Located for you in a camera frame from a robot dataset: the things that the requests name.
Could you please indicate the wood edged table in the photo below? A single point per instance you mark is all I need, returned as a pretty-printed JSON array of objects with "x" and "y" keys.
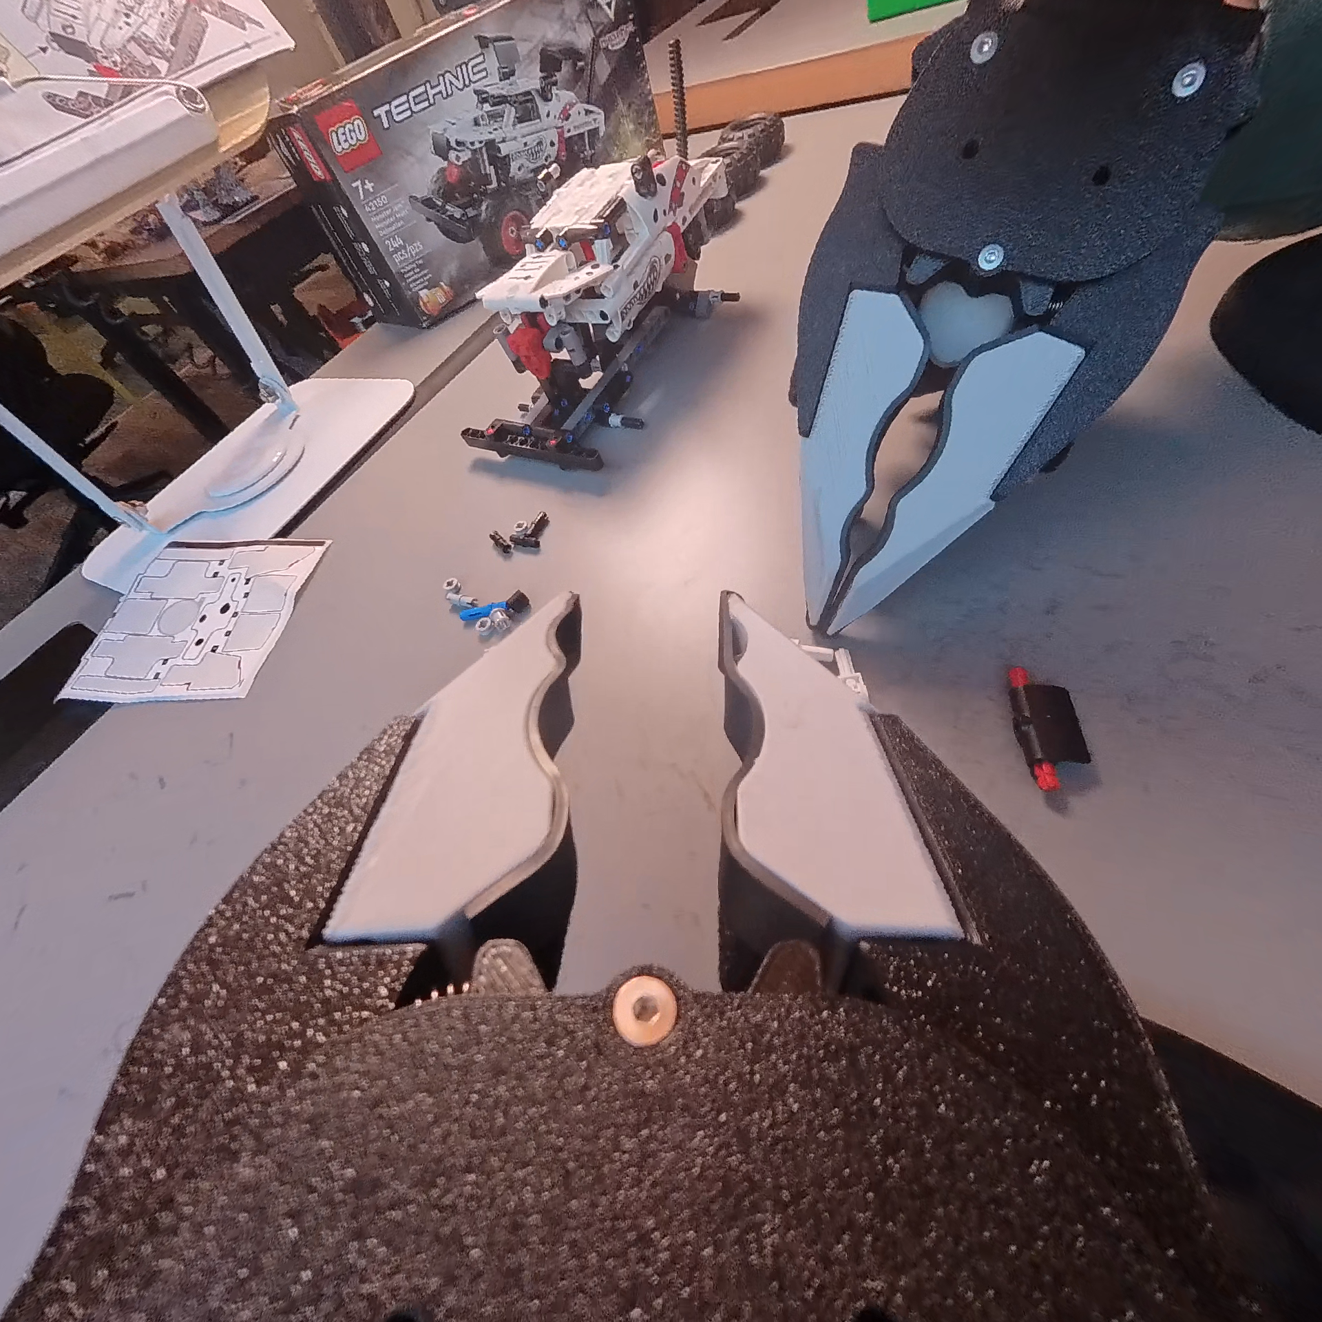
[{"x": 806, "y": 93}]

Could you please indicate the black wrist rest pad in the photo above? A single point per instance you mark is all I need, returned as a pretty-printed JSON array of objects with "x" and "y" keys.
[
  {"x": 1281, "y": 331},
  {"x": 1260, "y": 1187}
]

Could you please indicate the black lego connector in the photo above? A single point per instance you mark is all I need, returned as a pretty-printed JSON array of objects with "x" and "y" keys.
[{"x": 1054, "y": 723}]

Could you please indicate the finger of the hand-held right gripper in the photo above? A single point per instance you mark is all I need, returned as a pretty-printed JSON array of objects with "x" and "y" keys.
[
  {"x": 992, "y": 423},
  {"x": 853, "y": 413}
]

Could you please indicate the dark cardboard lego box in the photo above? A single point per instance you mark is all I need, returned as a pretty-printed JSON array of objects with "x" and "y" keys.
[{"x": 413, "y": 155}]

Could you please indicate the white lego monster truck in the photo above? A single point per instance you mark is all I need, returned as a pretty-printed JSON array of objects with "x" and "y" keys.
[{"x": 588, "y": 258}]

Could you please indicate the green plastic box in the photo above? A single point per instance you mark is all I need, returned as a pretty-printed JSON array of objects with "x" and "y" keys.
[{"x": 919, "y": 9}]

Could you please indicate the person's right forearm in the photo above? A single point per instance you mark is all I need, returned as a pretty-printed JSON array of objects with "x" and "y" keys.
[{"x": 1275, "y": 104}]

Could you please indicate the white sticker sheet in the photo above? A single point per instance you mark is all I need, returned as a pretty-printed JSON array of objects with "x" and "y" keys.
[{"x": 196, "y": 620}]

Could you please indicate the cluster of small lego pieces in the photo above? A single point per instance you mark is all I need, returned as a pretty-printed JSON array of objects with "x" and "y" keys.
[{"x": 481, "y": 612}]

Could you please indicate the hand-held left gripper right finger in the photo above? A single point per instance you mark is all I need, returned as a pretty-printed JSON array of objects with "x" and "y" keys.
[{"x": 836, "y": 827}]

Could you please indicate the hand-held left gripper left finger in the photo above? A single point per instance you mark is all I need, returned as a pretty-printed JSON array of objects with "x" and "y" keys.
[{"x": 455, "y": 816}]

